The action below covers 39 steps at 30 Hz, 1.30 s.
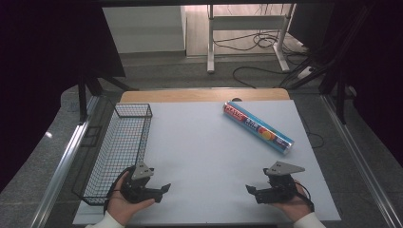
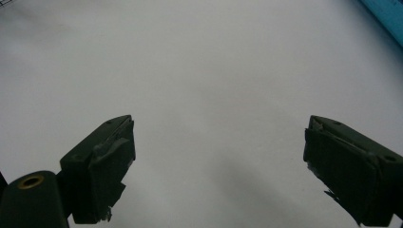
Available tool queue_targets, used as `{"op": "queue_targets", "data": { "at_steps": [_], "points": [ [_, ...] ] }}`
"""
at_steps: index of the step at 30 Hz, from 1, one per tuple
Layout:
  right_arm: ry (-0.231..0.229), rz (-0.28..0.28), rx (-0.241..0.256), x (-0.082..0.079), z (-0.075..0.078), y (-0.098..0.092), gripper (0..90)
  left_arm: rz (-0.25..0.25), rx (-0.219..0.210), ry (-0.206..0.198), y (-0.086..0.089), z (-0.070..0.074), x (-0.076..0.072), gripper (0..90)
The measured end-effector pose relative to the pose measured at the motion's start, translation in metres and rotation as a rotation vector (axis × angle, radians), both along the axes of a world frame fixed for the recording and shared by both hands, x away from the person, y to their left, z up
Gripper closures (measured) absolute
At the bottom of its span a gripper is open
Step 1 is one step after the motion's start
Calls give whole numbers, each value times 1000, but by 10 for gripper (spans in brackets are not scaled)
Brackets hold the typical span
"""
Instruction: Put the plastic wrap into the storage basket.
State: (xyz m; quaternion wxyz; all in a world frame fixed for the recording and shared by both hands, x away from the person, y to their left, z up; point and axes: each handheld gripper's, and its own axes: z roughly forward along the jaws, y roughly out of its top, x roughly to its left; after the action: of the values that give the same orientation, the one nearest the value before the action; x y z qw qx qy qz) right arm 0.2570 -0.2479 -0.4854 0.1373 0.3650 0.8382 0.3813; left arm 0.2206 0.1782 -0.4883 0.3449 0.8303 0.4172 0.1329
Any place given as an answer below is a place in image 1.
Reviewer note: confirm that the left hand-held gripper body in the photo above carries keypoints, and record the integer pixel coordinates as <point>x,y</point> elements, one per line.
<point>137,186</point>

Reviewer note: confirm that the blue foil roll box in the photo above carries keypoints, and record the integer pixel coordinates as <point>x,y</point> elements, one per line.
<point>258,127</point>

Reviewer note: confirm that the person's left sleeve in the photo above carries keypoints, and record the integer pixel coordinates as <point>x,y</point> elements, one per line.
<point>106,221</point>

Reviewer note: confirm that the black stand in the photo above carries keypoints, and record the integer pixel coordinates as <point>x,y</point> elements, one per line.
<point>95,85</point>
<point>335,60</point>

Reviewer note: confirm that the white desk frame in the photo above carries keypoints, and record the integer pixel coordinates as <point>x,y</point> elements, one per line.
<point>244,31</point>

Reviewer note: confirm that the person's left hand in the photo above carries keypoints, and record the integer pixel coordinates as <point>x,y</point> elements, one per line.
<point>124,205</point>

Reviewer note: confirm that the white table mat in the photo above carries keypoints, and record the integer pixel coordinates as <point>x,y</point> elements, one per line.
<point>209,164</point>

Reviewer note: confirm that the person's right hand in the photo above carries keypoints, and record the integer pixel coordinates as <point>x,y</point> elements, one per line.
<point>294,205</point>

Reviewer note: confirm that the person's sleeve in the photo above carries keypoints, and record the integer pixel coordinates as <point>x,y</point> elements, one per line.
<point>309,221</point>
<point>106,221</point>

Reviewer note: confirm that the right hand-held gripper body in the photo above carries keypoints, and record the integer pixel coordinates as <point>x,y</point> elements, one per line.
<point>278,186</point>

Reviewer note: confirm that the person's right sleeve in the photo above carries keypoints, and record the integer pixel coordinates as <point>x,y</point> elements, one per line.
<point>309,221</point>

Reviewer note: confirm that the white power strip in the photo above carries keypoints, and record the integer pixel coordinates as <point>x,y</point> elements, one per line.
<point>305,72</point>

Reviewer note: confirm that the aluminium rail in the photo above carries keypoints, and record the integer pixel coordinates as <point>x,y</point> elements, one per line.
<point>361,158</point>
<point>60,167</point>

